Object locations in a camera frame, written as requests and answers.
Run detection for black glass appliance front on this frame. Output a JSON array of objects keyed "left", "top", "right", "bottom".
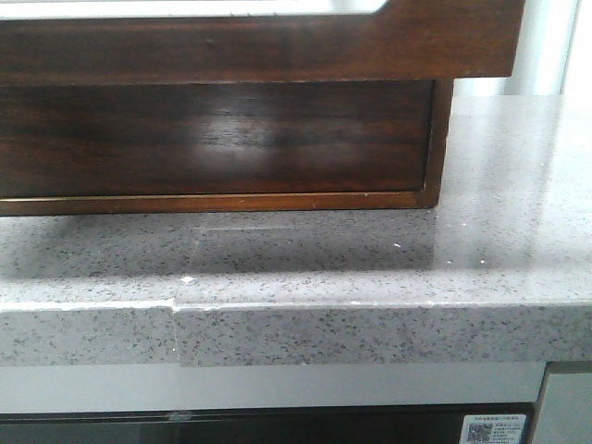
[{"left": 1, "top": 403, "right": 534, "bottom": 443}]

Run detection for grey cabinet door panel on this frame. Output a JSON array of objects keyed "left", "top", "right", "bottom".
[{"left": 532, "top": 362, "right": 591, "bottom": 443}]

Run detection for wooden drawer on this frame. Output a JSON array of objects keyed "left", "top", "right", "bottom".
[
  {"left": 1, "top": 1, "right": 524, "bottom": 86},
  {"left": 0, "top": 80, "right": 436, "bottom": 200}
]

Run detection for white QR code sticker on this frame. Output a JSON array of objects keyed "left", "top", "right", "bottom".
[{"left": 460, "top": 414, "right": 527, "bottom": 444}]

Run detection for white curtain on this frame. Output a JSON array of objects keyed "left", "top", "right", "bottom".
[{"left": 454, "top": 1, "right": 591, "bottom": 98}]

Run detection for dark wooden drawer cabinet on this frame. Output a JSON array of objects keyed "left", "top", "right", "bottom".
[{"left": 0, "top": 78, "right": 455, "bottom": 217}]

